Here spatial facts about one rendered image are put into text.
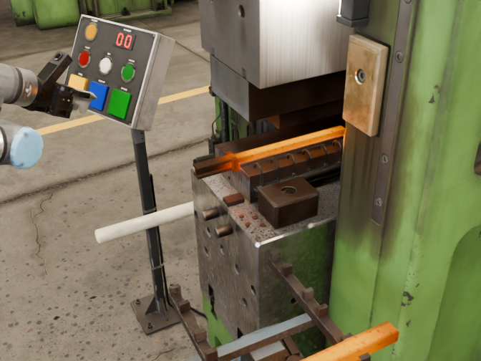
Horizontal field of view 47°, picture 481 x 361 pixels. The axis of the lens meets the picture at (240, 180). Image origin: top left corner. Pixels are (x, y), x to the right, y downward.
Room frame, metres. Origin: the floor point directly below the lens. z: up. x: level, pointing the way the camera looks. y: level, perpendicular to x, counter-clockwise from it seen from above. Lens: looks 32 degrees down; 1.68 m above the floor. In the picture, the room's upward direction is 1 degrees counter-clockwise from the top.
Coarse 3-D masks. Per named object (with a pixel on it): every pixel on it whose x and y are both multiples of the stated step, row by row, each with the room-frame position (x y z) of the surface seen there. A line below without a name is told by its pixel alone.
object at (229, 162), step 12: (324, 132) 1.28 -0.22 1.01; (336, 132) 1.27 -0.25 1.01; (276, 144) 1.22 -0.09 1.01; (288, 144) 1.22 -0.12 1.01; (300, 144) 1.23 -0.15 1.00; (228, 156) 1.15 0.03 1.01; (240, 156) 1.16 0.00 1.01; (252, 156) 1.16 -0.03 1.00; (204, 168) 1.11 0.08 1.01; (216, 168) 1.13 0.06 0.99; (228, 168) 1.14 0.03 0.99
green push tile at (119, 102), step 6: (114, 90) 1.51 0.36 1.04; (120, 90) 1.52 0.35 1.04; (114, 96) 1.50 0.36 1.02; (120, 96) 1.49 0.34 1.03; (126, 96) 1.48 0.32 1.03; (114, 102) 1.49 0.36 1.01; (120, 102) 1.48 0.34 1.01; (126, 102) 1.47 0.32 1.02; (108, 108) 1.49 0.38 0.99; (114, 108) 1.48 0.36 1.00; (120, 108) 1.47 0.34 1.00; (126, 108) 1.46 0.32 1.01; (114, 114) 1.47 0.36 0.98; (120, 114) 1.46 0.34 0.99; (126, 114) 1.45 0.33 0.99
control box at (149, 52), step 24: (96, 24) 1.68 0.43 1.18; (120, 24) 1.63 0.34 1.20; (96, 48) 1.64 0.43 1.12; (120, 48) 1.58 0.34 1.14; (144, 48) 1.53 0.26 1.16; (168, 48) 1.56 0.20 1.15; (72, 72) 1.65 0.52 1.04; (96, 72) 1.60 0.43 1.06; (120, 72) 1.54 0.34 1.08; (144, 72) 1.49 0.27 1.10; (144, 96) 1.47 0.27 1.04; (120, 120) 1.46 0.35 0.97; (144, 120) 1.46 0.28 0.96
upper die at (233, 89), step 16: (224, 64) 1.20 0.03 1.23; (224, 80) 1.20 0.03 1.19; (240, 80) 1.12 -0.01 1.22; (304, 80) 1.15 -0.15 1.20; (320, 80) 1.17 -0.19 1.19; (336, 80) 1.19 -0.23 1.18; (224, 96) 1.20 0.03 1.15; (240, 96) 1.13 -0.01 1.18; (256, 96) 1.10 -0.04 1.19; (272, 96) 1.12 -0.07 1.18; (288, 96) 1.14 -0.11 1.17; (304, 96) 1.16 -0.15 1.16; (320, 96) 1.17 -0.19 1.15; (336, 96) 1.20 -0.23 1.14; (240, 112) 1.13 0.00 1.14; (256, 112) 1.10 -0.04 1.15; (272, 112) 1.12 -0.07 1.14
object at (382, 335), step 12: (384, 324) 0.64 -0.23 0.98; (360, 336) 0.62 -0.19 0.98; (372, 336) 0.62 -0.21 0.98; (384, 336) 0.62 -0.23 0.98; (396, 336) 0.62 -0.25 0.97; (336, 348) 0.59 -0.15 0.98; (348, 348) 0.59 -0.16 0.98; (360, 348) 0.59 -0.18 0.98; (372, 348) 0.60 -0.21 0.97; (300, 360) 0.57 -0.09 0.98; (312, 360) 0.57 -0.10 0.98; (324, 360) 0.57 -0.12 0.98; (336, 360) 0.57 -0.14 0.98; (348, 360) 0.58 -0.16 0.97
